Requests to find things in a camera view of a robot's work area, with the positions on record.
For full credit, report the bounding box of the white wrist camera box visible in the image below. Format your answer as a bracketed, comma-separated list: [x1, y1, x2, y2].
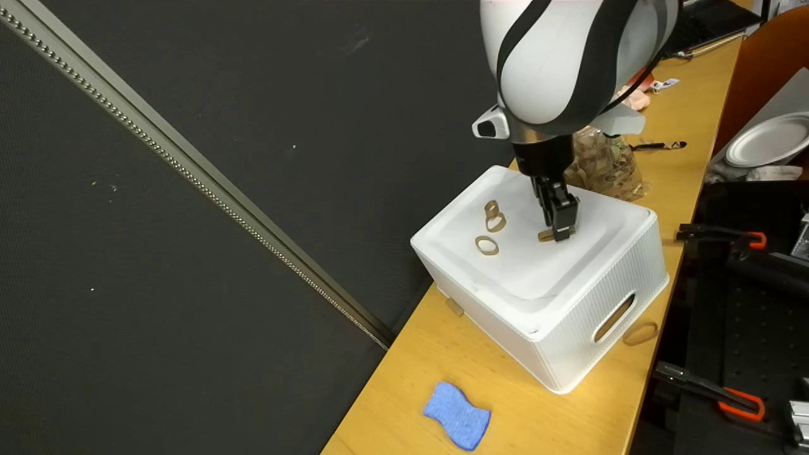
[470, 109, 512, 141]

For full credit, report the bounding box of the black orange bar clamp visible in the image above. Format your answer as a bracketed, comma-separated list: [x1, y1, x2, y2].
[674, 221, 770, 253]
[655, 362, 767, 424]

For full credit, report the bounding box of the white flat lid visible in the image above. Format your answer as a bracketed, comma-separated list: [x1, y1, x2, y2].
[743, 161, 803, 185]

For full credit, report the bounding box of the white plastic storage bin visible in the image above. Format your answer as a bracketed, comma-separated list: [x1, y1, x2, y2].
[407, 164, 670, 398]

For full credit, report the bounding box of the blue sponge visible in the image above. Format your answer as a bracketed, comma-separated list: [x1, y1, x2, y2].
[419, 379, 493, 452]

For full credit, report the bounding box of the black laptop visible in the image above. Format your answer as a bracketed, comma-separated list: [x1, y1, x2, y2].
[678, 0, 765, 61]

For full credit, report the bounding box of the grey metal rail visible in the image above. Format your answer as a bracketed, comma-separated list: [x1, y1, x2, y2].
[0, 0, 394, 352]

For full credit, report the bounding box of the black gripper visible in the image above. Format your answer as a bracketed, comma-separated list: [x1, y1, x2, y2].
[511, 130, 582, 243]

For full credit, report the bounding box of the black spoon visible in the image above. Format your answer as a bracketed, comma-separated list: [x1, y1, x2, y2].
[626, 138, 690, 155]

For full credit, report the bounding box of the brown wooden board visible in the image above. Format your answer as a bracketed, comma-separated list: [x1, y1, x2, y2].
[713, 3, 809, 159]

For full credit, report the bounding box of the white metal bracket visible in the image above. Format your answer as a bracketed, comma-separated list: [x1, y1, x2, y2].
[785, 400, 809, 451]

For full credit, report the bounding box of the clear bag of snacks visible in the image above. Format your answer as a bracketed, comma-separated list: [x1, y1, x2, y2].
[564, 123, 646, 200]

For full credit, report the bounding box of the black perforated table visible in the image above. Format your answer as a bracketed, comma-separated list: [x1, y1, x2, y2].
[628, 179, 809, 455]

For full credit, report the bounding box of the white paper plate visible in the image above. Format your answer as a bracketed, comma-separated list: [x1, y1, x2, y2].
[722, 112, 809, 173]

